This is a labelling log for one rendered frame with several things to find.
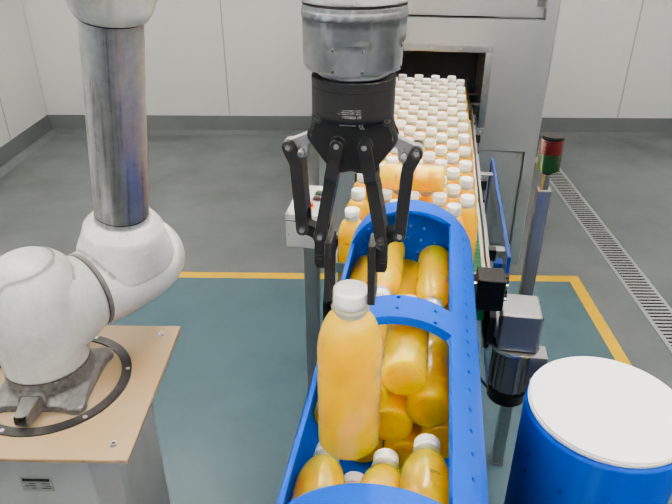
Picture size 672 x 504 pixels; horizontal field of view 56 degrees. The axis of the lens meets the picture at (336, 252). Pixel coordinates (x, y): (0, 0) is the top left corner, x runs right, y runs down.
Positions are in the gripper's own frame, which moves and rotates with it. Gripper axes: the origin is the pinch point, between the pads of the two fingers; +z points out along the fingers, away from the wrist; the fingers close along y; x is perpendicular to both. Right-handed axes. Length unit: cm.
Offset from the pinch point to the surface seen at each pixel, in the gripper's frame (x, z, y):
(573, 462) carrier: 24, 48, 35
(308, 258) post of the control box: 99, 56, -25
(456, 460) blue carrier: 2.5, 28.3, 13.4
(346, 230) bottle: 89, 42, -13
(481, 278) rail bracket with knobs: 82, 48, 22
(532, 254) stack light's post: 117, 59, 40
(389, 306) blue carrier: 31.3, 25.2, 2.4
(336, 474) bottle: 7.0, 38.6, -2.6
